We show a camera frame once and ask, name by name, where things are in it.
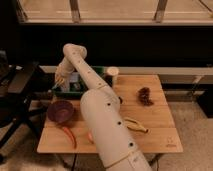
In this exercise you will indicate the grey towel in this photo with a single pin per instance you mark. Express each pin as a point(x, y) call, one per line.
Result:
point(65, 86)

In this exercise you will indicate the dark tool in tray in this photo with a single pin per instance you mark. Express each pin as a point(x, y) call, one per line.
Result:
point(77, 86)

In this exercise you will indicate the black chair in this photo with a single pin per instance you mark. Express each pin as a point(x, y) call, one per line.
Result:
point(16, 97)

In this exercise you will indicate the wooden folding table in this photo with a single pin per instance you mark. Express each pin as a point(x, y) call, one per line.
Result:
point(162, 135)

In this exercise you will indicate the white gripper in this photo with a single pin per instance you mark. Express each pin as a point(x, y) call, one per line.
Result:
point(63, 71)

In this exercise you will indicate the yellow apple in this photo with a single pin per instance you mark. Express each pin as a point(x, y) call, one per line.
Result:
point(90, 137)

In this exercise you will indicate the red chili pepper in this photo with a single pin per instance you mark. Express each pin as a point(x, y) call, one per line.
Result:
point(69, 133)

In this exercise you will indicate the brown pine cone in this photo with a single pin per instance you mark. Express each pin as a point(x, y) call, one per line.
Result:
point(144, 96)

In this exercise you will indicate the white lidded cup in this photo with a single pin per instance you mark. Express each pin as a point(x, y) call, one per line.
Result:
point(111, 75)

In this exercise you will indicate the grey sponge block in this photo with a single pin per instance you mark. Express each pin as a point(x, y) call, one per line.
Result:
point(74, 77)

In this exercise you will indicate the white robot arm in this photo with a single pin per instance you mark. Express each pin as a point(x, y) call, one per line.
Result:
point(100, 107)

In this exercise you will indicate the green plastic tray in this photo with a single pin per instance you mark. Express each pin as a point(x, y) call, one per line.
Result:
point(75, 93)

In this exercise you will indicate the purple bowl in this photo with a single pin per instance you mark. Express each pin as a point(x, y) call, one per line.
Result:
point(60, 111)

